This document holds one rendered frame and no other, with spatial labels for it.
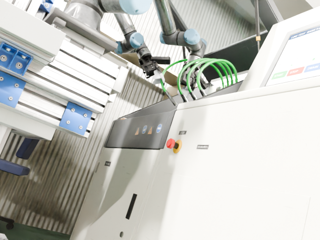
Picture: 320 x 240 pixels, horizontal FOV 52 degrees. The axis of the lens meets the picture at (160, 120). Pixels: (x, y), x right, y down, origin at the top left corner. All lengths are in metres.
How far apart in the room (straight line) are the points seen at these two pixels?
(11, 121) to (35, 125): 0.08
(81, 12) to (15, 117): 0.40
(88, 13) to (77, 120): 0.35
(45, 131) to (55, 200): 2.46
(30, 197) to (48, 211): 0.24
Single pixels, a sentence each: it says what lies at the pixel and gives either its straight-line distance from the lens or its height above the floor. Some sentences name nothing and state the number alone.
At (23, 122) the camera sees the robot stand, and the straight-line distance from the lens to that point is 1.17.
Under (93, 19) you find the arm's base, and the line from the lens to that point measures 1.16.
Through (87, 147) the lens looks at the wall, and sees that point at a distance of 3.66.
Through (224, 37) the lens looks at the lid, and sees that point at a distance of 2.01.
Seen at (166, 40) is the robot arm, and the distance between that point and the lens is 1.78.
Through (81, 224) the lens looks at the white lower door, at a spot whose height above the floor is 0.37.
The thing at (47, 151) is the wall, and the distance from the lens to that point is 3.53.
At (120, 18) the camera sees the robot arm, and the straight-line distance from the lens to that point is 1.82.
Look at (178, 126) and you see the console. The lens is 1.22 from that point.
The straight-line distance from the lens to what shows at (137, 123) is 1.57.
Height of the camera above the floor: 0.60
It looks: 13 degrees up
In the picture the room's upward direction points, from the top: 18 degrees clockwise
